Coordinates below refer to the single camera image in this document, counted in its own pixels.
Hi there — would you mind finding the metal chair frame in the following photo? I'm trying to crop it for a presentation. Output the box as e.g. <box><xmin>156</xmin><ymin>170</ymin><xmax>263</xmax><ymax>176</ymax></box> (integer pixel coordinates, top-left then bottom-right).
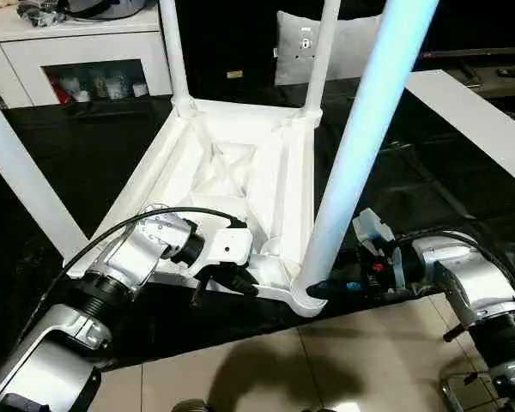
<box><xmin>440</xmin><ymin>369</ymin><xmax>500</xmax><ymax>412</ymax></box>

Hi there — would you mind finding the dark round appliance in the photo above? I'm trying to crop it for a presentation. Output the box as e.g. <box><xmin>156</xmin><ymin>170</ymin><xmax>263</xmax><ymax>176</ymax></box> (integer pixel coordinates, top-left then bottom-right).
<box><xmin>17</xmin><ymin>0</ymin><xmax>148</xmax><ymax>25</ymax></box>

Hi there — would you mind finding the white glass-door cabinet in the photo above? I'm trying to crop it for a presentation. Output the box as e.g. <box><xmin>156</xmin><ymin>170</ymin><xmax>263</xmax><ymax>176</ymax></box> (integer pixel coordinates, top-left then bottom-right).
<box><xmin>0</xmin><ymin>7</ymin><xmax>175</xmax><ymax>110</ymax></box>

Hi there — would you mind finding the grey cushion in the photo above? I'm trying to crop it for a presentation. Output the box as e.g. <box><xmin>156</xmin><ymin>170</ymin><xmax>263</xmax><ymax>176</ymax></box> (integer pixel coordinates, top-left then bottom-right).
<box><xmin>274</xmin><ymin>9</ymin><xmax>384</xmax><ymax>88</ymax></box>

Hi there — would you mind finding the white flat board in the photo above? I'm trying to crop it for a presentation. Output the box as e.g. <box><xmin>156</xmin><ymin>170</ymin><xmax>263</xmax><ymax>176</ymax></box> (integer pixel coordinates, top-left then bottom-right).
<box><xmin>407</xmin><ymin>69</ymin><xmax>515</xmax><ymax>195</ymax></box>

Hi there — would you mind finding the black stand leg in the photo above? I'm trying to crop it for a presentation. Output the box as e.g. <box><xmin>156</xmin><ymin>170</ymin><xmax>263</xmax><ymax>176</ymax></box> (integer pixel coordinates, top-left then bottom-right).
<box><xmin>441</xmin><ymin>321</ymin><xmax>470</xmax><ymax>343</ymax></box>

